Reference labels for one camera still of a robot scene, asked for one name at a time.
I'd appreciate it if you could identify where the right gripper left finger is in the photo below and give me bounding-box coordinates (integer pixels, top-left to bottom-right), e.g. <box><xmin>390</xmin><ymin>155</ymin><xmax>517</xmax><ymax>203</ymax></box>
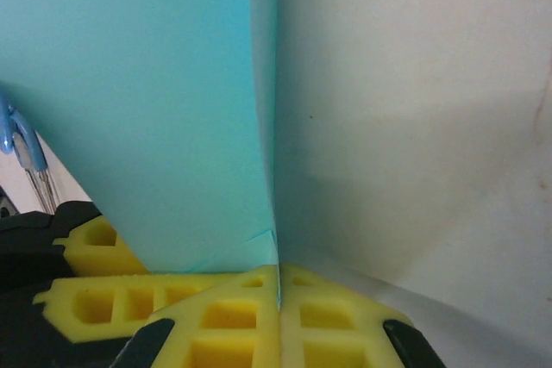
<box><xmin>114</xmin><ymin>264</ymin><xmax>282</xmax><ymax>368</ymax></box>

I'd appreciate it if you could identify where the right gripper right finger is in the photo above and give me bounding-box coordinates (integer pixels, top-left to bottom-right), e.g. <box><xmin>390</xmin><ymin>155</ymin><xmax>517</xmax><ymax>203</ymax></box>
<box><xmin>279</xmin><ymin>263</ymin><xmax>446</xmax><ymax>368</ymax></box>

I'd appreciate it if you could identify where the light blue cloth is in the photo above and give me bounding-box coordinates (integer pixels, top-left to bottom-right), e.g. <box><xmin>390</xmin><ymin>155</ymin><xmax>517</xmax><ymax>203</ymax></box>
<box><xmin>0</xmin><ymin>0</ymin><xmax>282</xmax><ymax>313</ymax></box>

